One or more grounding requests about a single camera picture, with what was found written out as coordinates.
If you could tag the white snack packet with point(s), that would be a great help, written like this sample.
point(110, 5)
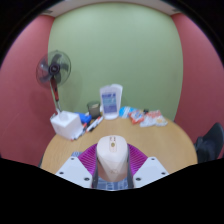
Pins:
point(150, 123)

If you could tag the blue snack packet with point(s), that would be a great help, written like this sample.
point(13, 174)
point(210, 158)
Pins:
point(125, 111)

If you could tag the small black round object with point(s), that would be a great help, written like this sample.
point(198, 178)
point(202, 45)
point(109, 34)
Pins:
point(145, 110)

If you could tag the red-capped whiteboard marker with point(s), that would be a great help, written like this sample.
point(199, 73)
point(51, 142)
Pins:
point(95, 123)

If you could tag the white tissue box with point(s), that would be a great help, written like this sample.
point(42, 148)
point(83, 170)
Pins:
point(65, 124)

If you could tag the acrylic sign stand, blue leaflet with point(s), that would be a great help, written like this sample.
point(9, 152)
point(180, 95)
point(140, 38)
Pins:
point(110, 101)

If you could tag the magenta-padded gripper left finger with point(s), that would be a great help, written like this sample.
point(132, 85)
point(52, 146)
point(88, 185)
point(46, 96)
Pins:
point(71, 170)

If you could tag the dark mesh pen cup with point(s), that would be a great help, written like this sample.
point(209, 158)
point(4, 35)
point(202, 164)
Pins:
point(93, 110)

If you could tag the orange snack packet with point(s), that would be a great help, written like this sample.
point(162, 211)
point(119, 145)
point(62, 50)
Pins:
point(136, 116)

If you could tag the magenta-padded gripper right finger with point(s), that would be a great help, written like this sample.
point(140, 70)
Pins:
point(151, 170)

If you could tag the black office chair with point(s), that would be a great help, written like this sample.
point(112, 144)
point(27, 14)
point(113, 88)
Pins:
point(211, 143)

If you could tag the small blue box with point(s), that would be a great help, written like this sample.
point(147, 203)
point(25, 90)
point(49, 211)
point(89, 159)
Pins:
point(85, 118)

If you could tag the black whiteboard marker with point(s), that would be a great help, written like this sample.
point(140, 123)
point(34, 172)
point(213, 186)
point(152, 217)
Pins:
point(86, 130)

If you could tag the black standing fan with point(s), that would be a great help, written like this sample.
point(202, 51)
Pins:
point(54, 69)

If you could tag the pale pink computer mouse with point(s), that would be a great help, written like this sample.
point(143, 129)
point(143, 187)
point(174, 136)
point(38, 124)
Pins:
point(112, 156)

